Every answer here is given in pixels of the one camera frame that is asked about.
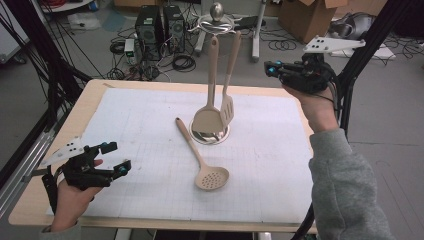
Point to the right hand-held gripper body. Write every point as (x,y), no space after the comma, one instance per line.
(310,78)

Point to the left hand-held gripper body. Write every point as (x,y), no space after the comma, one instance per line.
(83,173)

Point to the beige slotted spatula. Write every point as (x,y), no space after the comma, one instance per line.
(227,110)

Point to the beige solid spatula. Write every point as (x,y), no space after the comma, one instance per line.
(208,120)

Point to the steel utensil stand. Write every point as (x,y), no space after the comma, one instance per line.
(216,11)

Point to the beige skimmer spoon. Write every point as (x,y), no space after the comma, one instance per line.
(211,178)

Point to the person's left hand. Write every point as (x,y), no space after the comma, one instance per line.
(71,208)

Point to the grey rolling stand base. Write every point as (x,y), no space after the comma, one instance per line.
(256,40)

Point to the brown cardboard box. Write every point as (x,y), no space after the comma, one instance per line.
(306,20)

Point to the grey bag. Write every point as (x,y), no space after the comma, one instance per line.
(353,26)

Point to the white floor board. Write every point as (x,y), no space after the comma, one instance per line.
(383,53)

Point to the small white power box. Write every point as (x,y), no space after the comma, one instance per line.
(129,46)

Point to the black computer tower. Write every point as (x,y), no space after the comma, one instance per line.
(148,33)
(174,30)

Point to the white cabinet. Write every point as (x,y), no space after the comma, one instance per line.
(10,40)

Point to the round white table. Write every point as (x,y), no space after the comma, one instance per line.
(66,6)

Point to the aluminium rail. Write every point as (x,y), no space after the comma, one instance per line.
(16,188)

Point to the black frame post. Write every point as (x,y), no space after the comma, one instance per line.
(40,43)
(376,33)

